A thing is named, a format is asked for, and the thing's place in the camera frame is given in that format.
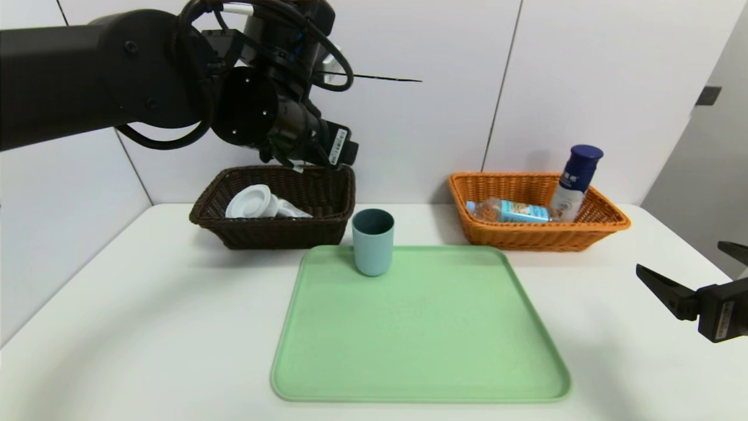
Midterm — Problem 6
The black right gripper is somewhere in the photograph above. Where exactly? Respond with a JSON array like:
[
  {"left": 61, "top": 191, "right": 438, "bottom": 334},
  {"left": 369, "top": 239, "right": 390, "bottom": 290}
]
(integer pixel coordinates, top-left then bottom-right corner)
[{"left": 636, "top": 241, "right": 748, "bottom": 343}]

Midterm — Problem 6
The white yogurt bottle navy cap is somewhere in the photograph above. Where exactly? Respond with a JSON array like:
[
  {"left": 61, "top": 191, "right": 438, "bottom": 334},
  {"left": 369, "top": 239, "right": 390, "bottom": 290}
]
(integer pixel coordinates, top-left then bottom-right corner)
[{"left": 548, "top": 144, "right": 604, "bottom": 222}]

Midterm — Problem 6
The clear water bottle blue cap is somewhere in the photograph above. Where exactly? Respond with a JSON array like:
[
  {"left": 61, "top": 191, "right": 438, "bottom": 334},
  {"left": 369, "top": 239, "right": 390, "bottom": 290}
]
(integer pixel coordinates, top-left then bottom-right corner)
[{"left": 466, "top": 198, "right": 551, "bottom": 224}]

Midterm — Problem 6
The teal plastic cup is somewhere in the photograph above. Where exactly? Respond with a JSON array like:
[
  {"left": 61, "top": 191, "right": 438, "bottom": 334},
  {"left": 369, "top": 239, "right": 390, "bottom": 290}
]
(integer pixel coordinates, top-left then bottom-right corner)
[{"left": 352, "top": 208, "right": 396, "bottom": 277}]

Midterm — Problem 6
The clear slim spray bottle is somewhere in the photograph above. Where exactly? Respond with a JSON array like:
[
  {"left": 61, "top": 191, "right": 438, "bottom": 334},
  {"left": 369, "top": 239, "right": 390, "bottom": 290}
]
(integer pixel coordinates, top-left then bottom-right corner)
[{"left": 275, "top": 199, "right": 313, "bottom": 219}]

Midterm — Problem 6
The white round plastic container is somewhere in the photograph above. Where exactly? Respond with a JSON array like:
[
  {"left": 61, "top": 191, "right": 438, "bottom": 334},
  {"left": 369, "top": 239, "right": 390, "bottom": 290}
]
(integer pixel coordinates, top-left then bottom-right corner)
[{"left": 225, "top": 184, "right": 279, "bottom": 219}]

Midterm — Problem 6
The orange wicker basket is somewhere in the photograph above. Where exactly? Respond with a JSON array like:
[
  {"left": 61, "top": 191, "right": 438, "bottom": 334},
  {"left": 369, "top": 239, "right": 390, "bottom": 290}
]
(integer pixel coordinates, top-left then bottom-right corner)
[{"left": 448, "top": 172, "right": 631, "bottom": 253}]

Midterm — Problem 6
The dark brown wicker basket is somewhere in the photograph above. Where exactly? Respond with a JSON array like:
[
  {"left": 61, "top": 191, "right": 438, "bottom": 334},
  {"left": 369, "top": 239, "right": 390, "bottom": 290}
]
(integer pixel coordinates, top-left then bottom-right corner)
[{"left": 189, "top": 164, "right": 356, "bottom": 250}]

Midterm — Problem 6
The light green plastic tray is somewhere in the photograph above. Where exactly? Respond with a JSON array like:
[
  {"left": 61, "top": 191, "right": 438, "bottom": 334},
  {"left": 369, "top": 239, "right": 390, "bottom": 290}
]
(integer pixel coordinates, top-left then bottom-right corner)
[{"left": 271, "top": 245, "right": 572, "bottom": 403}]

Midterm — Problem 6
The black left arm wrist cable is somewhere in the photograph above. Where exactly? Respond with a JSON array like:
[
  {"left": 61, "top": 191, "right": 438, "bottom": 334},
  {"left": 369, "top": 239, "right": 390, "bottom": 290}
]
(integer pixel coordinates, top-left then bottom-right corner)
[{"left": 116, "top": 0, "right": 355, "bottom": 151}]

